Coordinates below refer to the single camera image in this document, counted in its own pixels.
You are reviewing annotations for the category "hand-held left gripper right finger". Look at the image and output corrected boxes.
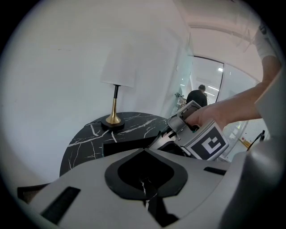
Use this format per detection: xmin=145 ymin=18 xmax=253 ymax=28
xmin=144 ymin=148 xmax=231 ymax=228

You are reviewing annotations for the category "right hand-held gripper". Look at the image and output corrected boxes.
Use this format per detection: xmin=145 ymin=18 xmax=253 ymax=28
xmin=148 ymin=100 xmax=230 ymax=161

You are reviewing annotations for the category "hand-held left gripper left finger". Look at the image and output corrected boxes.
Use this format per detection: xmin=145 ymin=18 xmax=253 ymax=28
xmin=17 ymin=148 xmax=161 ymax=229

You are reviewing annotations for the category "person's right forearm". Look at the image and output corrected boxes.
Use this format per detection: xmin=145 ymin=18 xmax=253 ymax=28
xmin=218 ymin=76 xmax=276 ymax=130

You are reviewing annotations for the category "person's right hand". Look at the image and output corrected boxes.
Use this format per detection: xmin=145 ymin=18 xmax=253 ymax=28
xmin=186 ymin=104 xmax=227 ymax=131

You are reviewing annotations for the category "glass partition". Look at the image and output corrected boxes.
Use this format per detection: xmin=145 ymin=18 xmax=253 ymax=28
xmin=160 ymin=33 xmax=195 ymax=117

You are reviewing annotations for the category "white shade brass table lamp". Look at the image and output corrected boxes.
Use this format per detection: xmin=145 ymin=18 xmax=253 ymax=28
xmin=100 ymin=42 xmax=138 ymax=131

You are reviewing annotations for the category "person's white shirt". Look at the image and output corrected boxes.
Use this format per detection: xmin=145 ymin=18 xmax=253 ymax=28
xmin=253 ymin=24 xmax=286 ymax=144

